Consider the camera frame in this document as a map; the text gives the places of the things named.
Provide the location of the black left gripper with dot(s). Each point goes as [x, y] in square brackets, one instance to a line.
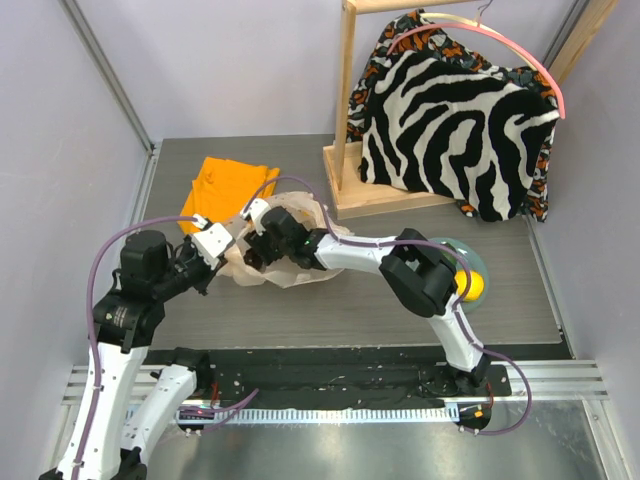
[209, 273]

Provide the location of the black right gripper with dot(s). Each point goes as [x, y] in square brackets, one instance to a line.
[261, 245]

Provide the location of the dark fake fruit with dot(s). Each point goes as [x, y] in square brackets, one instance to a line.
[253, 260]

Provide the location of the banana print plastic bag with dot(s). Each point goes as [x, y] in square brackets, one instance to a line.
[283, 273]

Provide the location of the yellow fake lemon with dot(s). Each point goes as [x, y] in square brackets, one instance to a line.
[469, 288]

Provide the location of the green fake fruit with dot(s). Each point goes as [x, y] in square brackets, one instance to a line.
[448, 254]

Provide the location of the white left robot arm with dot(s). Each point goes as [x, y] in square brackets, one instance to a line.
[106, 442]

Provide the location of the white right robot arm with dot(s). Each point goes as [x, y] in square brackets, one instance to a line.
[416, 270]

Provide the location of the folded orange cloth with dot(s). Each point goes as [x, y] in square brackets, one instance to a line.
[223, 187]

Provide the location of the wooden clothes rack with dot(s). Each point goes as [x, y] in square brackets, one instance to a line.
[353, 198]

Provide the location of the zebra print garment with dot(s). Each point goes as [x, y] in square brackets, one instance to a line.
[431, 126]

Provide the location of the grey round plate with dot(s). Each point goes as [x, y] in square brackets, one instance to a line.
[474, 261]

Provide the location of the orange patterned garment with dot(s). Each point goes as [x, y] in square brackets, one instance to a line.
[414, 32]

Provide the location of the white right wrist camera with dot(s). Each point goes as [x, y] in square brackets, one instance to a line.
[253, 213]

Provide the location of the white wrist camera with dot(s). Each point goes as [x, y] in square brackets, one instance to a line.
[211, 241]
[253, 213]

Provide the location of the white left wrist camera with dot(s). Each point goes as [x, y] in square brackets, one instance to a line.
[211, 241]

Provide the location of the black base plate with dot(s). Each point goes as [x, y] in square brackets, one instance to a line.
[347, 385]

